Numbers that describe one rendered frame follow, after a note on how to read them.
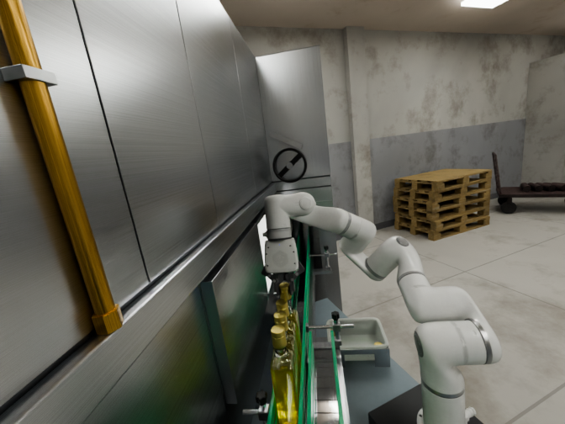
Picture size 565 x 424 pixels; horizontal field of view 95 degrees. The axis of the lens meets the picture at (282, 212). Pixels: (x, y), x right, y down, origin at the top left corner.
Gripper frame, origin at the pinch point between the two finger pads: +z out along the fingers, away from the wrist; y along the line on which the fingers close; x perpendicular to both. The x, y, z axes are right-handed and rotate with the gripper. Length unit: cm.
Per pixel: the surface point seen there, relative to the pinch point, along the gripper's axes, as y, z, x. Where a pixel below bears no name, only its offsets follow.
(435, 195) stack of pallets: 183, -35, 319
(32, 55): -13, -39, -58
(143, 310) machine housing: -13.4, -10.0, -45.7
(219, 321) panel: -12.6, 1.2, -21.6
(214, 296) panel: -12.5, -5.1, -23.3
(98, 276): -13, -16, -53
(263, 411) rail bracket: -5.8, 25.5, -16.2
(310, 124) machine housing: 14, -77, 76
